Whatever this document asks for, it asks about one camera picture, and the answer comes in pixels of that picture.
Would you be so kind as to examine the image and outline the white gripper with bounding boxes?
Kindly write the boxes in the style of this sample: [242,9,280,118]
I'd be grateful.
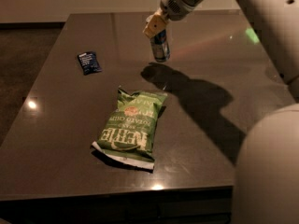
[143,0,199,38]

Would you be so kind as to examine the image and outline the green kettle chips bag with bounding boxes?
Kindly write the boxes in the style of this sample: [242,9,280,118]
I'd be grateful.
[92,88,167,171]

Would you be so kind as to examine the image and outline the dark blue snack packet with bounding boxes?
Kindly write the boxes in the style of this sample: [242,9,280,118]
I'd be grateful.
[77,51,102,76]

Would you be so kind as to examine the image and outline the silver blue redbull can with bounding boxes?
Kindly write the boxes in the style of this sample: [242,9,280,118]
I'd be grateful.
[150,30,170,63]

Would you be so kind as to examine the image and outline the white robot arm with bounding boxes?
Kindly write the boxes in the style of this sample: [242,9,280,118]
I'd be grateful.
[141,0,299,224]

